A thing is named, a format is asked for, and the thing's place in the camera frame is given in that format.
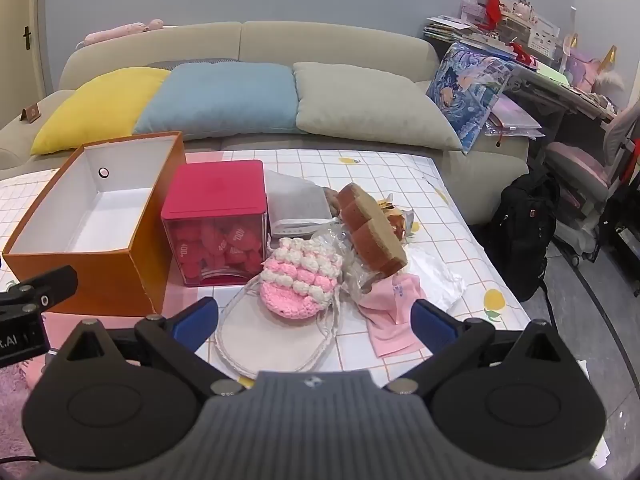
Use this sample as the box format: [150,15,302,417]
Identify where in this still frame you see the brown sponge pads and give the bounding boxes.
[336,182,408,277]

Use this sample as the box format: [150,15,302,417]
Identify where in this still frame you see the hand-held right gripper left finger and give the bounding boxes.
[47,296,241,397]

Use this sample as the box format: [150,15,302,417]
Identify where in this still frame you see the white grey fabric pouch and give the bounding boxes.
[264,169,341,241]

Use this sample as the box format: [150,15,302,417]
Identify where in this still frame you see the yellow pillow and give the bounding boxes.
[30,66,173,156]

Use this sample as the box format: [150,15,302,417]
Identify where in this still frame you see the black backpack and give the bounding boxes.
[480,165,561,303]

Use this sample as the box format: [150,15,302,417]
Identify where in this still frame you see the beige drawstring bag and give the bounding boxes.
[215,280,341,380]

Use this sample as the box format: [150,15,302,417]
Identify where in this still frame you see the pink fluffy rug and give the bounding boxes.
[0,355,48,461]

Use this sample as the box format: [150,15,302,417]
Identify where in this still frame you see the light blue pillow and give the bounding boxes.
[132,62,301,142]

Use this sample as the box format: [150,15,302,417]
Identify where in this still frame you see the pile of books and boxes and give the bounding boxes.
[422,0,566,68]

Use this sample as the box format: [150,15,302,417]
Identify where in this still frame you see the long pink plush toy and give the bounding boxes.
[82,19,165,43]

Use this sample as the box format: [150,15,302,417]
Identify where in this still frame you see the pink plastic folder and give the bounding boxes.
[482,95,546,148]

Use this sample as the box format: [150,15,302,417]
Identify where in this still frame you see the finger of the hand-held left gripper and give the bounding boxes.
[0,266,79,311]

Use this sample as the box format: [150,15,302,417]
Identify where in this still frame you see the clear plastic bag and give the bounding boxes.
[310,220,381,306]

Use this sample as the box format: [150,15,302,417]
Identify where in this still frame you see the beige sofa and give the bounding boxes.
[0,21,531,226]

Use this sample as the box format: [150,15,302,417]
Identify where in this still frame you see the grey door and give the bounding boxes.
[0,7,47,128]

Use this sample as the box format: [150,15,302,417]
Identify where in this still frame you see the pink unicorn plush bag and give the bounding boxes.
[565,32,626,96]

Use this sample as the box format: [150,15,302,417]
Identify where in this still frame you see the lemon print checked tablecloth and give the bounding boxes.
[0,149,531,391]

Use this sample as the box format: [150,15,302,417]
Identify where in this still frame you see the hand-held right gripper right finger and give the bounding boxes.
[385,299,591,397]

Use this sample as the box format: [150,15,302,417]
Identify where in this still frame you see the pink cloth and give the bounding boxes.
[357,274,436,359]

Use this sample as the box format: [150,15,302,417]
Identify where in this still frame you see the grey desk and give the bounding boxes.
[500,62,618,161]

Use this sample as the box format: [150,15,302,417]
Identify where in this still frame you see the red box with clear window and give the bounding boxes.
[161,160,271,288]

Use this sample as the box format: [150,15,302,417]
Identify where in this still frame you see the pink grey desk chair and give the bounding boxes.
[545,100,640,266]

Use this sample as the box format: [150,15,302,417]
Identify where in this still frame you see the orange cardboard box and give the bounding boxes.
[2,131,187,317]

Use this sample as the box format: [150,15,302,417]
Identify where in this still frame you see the pink white crocheted bag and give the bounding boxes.
[260,236,345,320]

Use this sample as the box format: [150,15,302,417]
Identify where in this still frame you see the grey-green pillow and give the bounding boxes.
[292,61,466,152]

